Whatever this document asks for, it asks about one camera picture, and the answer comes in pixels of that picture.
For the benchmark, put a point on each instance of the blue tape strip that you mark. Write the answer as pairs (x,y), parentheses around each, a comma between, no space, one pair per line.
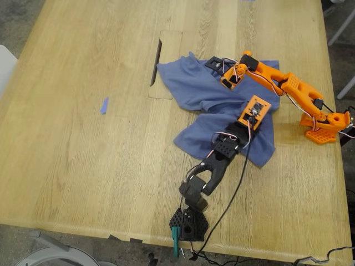
(104,106)

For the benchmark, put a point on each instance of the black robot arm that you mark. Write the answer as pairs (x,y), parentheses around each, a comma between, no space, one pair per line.
(219,166)

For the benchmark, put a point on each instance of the black table clamp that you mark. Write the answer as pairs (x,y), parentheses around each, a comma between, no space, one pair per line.
(348,138)

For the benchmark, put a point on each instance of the black perforated arm base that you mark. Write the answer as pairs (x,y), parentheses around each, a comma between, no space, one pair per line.
(194,224)

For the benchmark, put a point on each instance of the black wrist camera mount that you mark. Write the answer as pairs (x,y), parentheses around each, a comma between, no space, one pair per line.
(215,63)

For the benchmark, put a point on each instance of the blue printed T-shirt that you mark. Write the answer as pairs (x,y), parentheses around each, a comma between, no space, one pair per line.
(191,83)

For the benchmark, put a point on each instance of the green table clamp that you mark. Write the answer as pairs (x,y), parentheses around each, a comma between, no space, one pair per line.
(175,241)

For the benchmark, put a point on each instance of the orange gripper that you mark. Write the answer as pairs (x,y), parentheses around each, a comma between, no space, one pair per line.
(227,80)

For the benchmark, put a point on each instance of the grey round chair base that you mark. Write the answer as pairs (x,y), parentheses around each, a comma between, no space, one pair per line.
(55,253)

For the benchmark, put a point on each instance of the orange perforated arm base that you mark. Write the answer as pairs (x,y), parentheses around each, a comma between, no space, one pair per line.
(321,135)

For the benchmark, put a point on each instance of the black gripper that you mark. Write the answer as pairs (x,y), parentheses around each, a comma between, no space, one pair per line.
(244,128)

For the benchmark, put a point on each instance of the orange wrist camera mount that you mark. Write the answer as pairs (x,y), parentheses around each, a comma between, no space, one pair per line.
(256,109)

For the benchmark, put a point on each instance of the black chair caster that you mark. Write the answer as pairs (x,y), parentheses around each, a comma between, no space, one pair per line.
(152,260)

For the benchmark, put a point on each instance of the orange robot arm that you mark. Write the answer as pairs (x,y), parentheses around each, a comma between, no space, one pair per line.
(294,83)

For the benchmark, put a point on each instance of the white metal chair leg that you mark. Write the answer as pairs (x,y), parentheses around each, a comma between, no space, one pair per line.
(346,88)
(341,27)

